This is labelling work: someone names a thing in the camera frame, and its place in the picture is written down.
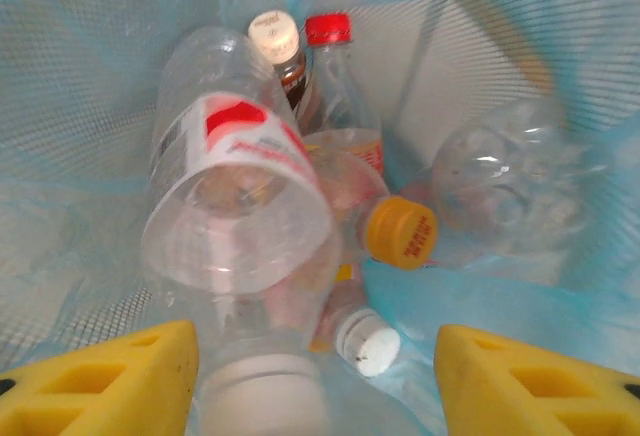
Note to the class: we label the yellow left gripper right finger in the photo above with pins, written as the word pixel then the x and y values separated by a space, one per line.
pixel 525 386

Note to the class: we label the mesh bin with blue liner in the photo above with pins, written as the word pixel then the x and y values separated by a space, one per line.
pixel 75 106

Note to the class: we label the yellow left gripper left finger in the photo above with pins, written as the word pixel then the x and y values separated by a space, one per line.
pixel 100 386

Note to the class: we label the water bottle red white label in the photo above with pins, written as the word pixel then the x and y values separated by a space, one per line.
pixel 235 146

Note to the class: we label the clear bottle green white label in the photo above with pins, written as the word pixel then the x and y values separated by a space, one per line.
pixel 372 343

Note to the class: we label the clear ribbed plastic bottle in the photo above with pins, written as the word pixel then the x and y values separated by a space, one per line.
pixel 505 181

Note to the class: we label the clear red-capped bottle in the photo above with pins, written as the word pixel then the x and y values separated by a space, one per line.
pixel 328 30

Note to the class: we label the orange juice plastic bottle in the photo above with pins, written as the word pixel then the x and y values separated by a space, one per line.
pixel 400 231

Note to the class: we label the brown Nescafe coffee bottle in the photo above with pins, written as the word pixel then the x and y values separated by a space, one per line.
pixel 272 31

